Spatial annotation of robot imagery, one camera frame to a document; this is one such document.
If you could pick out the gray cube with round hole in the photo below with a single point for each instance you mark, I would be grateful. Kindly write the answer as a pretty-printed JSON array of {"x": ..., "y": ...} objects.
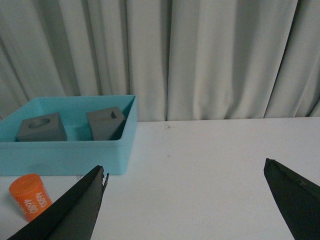
[{"x": 44, "y": 128}]

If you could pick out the gray cube with rectangular hole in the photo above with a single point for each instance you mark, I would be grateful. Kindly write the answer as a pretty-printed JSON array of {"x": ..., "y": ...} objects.
[{"x": 106, "y": 124}]

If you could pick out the orange cylinder part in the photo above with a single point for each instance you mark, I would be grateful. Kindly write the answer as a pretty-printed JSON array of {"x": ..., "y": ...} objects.
[{"x": 30, "y": 194}]

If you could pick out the white curtain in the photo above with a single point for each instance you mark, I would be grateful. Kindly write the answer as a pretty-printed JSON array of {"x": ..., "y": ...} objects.
[{"x": 183, "y": 59}]

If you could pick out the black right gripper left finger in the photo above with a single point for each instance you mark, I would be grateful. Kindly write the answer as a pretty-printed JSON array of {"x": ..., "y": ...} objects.
[{"x": 73, "y": 216}]

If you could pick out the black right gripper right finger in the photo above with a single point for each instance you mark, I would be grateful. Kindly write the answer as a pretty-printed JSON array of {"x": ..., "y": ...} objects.
[{"x": 297, "y": 198}]

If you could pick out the blue plastic box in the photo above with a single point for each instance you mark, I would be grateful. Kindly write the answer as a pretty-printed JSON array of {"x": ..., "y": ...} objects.
[{"x": 79, "y": 153}]

